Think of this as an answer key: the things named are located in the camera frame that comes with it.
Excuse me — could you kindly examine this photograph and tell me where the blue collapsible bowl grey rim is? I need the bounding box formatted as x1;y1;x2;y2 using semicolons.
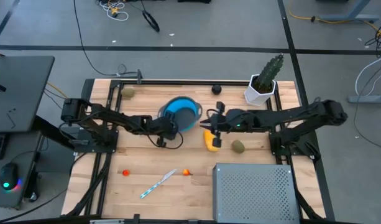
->
158;96;203;133

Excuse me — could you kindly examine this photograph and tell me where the green cactus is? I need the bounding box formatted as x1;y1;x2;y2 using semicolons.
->
257;52;285;91

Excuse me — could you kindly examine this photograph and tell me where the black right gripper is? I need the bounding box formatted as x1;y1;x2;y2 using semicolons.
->
200;101;247;149

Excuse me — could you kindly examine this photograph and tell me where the grey desk leg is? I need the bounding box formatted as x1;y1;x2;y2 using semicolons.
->
317;0;381;23

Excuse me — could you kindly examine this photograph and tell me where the left gripper camera cable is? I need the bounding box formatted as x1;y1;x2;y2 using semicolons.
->
146;130;184;151

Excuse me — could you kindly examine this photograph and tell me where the yellow floor cable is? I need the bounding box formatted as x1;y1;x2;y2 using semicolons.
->
288;0;381;35
46;81;69;100

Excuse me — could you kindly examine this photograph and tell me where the white hexagonal plant pot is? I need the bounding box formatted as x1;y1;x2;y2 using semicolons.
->
244;73;277;106

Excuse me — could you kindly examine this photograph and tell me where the knife with teal striped handle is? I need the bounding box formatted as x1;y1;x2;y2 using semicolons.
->
139;168;178;200

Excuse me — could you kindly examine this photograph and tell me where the yellow mango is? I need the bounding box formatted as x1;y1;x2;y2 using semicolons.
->
203;129;221;153

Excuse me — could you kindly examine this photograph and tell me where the black side desk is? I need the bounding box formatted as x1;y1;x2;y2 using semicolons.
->
0;55;56;209

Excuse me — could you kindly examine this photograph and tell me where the grey desk foot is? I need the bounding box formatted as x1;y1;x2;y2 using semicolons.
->
347;95;381;104

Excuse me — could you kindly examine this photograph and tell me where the long black floor cable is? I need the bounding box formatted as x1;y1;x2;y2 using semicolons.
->
72;0;138;77

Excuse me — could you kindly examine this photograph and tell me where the silver metal bracket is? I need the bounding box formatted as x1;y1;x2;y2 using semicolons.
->
90;219;126;224

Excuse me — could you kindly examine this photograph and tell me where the grey perforated metal shelf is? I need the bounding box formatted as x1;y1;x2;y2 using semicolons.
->
212;162;301;224

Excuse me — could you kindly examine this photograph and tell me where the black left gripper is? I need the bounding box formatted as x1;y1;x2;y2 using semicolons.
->
146;108;180;147

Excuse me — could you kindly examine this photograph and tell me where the black computer mouse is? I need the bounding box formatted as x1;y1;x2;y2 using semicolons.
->
0;162;22;191

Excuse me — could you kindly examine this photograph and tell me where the white floor cable coil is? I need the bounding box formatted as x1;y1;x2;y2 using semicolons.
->
96;0;130;22

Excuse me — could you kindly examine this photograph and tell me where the olive green kiwi fruit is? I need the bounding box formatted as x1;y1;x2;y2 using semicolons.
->
231;139;246;154

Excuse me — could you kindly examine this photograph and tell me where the black floor cable loop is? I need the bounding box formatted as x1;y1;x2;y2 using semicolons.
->
141;0;161;33

